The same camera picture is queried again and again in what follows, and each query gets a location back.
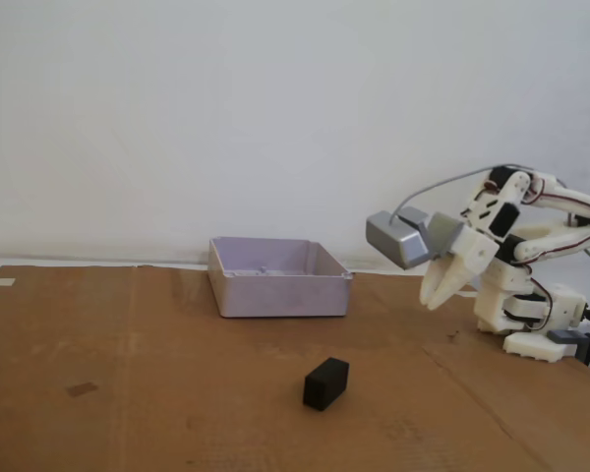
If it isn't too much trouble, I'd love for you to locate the black rectangular block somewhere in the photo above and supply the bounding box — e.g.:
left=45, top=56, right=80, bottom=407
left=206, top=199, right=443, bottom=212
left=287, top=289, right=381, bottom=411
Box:
left=303, top=357, right=351, bottom=412

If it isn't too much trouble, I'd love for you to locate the pale lilac plastic box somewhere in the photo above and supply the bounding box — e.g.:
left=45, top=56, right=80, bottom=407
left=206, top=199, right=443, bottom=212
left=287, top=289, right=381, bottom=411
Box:
left=207, top=236, right=354, bottom=320

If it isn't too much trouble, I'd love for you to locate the brown cardboard sheet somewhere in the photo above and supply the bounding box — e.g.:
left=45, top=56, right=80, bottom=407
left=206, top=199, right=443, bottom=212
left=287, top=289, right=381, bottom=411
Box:
left=0, top=264, right=590, bottom=472

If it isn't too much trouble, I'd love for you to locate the silver webcam with clip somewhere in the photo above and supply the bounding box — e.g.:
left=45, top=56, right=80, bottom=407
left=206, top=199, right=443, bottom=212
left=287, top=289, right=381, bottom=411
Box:
left=365, top=206, right=466, bottom=270

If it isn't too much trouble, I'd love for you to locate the grey table clamp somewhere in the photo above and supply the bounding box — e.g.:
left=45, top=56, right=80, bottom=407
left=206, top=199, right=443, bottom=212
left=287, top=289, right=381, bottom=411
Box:
left=546, top=328, right=590, bottom=365

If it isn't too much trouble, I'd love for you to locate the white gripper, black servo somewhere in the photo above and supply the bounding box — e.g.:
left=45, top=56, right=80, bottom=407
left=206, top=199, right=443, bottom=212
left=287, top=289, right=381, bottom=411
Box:
left=419, top=194, right=521, bottom=312

